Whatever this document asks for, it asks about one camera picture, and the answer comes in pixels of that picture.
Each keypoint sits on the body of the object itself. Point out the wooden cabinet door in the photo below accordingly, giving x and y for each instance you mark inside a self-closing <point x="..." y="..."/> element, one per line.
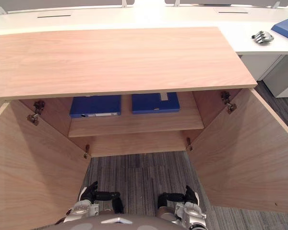
<point x="244" y="155"/>
<point x="31" y="167"/>

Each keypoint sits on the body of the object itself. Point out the white curved office desk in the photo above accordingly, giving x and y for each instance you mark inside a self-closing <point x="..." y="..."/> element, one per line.
<point x="158" y="19"/>

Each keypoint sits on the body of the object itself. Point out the light wooden office cabinet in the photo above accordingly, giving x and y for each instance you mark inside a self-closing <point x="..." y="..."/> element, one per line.
<point x="120" y="60"/>

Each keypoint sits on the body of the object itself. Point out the blue file folder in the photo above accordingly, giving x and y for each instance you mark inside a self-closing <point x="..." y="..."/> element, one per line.
<point x="286" y="28"/>
<point x="153" y="104"/>
<point x="96" y="105"/>

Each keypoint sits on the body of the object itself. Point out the silver robot torso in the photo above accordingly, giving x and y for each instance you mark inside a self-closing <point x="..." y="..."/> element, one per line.
<point x="110" y="222"/>

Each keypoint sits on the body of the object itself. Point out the wooden cabinet shelf board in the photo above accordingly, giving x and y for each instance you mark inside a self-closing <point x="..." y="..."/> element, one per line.
<point x="134" y="125"/>

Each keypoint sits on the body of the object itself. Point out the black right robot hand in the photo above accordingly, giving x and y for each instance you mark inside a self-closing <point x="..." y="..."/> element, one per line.
<point x="172" y="198"/>

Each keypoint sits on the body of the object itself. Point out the grey desk divider panel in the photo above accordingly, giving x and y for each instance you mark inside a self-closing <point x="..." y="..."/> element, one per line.
<point x="230" y="2"/>
<point x="62" y="3"/>

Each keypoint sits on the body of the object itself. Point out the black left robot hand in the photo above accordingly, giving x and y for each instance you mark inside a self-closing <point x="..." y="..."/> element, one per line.
<point x="105" y="195"/>

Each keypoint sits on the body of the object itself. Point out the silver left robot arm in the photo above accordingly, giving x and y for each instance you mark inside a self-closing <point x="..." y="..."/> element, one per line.
<point x="82" y="209"/>

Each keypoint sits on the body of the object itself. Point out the silver robotic hand model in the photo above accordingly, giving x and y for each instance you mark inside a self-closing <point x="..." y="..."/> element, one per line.
<point x="262" y="37"/>

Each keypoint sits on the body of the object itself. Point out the metal cabinet door hinge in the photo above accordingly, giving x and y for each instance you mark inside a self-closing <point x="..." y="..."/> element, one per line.
<point x="228" y="103"/>
<point x="36" y="112"/>
<point x="189" y="144"/>
<point x="86" y="151"/>

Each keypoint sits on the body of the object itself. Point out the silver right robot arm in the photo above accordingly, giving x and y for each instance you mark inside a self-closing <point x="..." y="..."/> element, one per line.
<point x="189" y="215"/>

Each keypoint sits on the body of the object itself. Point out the white desk pedestal cabinet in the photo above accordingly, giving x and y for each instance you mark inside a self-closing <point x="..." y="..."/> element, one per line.
<point x="273" y="72"/>

